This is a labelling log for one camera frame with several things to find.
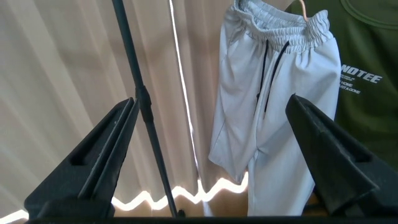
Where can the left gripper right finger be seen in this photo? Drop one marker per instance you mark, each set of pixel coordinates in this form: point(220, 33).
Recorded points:
point(339, 174)

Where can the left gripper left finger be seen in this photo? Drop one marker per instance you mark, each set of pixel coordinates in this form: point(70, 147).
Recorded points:
point(62, 193)

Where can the black clothes rack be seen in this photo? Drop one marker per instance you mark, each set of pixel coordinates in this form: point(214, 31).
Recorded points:
point(143, 99)

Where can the pink clothes hanger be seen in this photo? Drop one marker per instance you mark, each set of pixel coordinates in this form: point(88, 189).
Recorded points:
point(303, 9)

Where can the green garment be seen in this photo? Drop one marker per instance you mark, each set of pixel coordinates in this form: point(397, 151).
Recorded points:
point(367, 46)

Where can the pale grey shorts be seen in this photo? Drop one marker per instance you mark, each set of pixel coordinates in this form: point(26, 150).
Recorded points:
point(280, 93)

